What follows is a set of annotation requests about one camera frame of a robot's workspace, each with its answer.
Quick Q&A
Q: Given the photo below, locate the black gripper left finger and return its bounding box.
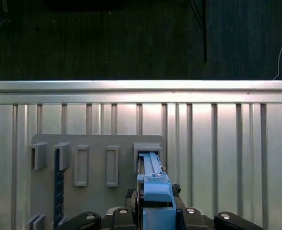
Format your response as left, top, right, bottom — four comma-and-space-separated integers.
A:
57, 189, 138, 230

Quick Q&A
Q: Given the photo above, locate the dark blue RAM stick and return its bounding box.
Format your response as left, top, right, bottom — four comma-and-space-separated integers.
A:
54, 148, 65, 225

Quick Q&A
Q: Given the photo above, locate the hard disk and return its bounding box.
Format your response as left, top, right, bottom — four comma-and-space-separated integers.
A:
136, 150, 184, 230

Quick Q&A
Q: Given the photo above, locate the grey parts rack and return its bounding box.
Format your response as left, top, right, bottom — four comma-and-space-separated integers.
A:
25, 134, 168, 230

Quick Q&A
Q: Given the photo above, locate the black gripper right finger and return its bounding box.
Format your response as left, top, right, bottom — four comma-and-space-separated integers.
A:
171, 183, 264, 230

